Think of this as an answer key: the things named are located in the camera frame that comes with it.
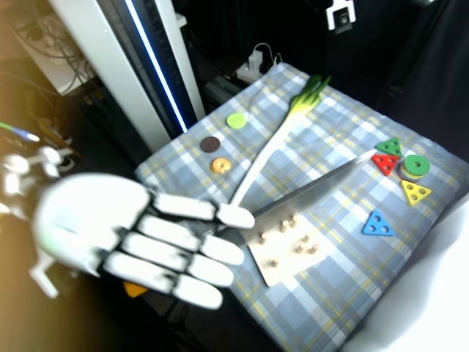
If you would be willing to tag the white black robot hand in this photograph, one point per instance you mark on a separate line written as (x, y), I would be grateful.
(88, 216)

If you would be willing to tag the large silver toy knife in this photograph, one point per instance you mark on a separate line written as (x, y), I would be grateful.
(315, 183)

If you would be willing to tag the green leek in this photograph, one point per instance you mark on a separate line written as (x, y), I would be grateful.
(271, 146)

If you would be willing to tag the orange block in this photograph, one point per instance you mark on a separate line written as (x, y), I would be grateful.
(135, 289)

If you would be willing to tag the white cabinet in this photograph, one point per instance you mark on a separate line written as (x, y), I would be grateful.
(55, 78)

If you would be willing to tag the dark brown disc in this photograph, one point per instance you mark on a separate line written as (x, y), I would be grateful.
(210, 144)

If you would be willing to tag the orange toy cookie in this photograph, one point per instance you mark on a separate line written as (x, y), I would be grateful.
(221, 165)

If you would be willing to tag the white robot column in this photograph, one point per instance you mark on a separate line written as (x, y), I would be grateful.
(110, 73)

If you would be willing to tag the light green disc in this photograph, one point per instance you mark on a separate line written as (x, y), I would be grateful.
(236, 120)

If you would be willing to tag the dark grey box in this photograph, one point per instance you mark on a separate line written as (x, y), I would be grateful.
(220, 89)

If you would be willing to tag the wooden peg board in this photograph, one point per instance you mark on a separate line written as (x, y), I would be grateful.
(286, 264)

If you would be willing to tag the white power strip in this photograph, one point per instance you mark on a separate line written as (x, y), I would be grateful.
(249, 73)

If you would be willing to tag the white charger plug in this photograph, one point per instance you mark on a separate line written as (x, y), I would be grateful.
(256, 58)

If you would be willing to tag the blue yellow plaid cloth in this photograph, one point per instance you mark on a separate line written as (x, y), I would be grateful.
(329, 293)

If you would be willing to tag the blue triangle block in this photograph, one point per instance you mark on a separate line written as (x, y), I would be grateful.
(377, 224)

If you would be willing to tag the red triangle block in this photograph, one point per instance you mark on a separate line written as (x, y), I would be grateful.
(385, 164)

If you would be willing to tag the green triangle block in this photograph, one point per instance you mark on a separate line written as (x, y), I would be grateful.
(390, 148)

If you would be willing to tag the yellow triangle block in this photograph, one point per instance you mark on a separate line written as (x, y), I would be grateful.
(415, 191)

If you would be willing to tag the large white rounded panel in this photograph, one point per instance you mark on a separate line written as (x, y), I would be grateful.
(432, 293)

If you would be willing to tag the black curtain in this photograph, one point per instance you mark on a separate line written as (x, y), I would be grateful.
(421, 73)

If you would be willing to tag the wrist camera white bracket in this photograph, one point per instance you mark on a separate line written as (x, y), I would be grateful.
(329, 14)
(49, 282)

